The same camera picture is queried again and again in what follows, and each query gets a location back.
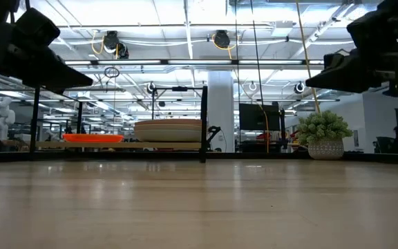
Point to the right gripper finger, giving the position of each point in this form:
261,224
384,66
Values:
337,59
358,77

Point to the orange translucent plastic plate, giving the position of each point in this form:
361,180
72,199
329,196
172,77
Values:
93,139
93,135

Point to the white ceramic plate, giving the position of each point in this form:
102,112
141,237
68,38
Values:
168,136

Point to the black background robot arm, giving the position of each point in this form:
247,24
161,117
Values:
214,133

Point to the wooden shelf with black posts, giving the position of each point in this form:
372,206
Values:
133,145

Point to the green potted plant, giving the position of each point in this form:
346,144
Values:
323,131

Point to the white robot figure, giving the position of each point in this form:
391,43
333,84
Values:
0,117

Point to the black office chair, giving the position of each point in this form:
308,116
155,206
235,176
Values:
383,143

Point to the black monitor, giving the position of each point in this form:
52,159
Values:
259,117

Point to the white concrete column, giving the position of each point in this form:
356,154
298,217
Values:
220,110

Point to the long ceiling light strip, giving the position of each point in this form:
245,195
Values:
199,62

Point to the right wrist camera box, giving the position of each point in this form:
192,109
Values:
375,27

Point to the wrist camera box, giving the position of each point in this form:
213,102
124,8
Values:
375,27
38,27

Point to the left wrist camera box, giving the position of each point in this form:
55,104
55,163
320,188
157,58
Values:
38,27

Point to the black background metal frame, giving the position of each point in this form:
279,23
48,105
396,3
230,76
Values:
180,88

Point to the black aluminium rig frame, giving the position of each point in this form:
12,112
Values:
254,156

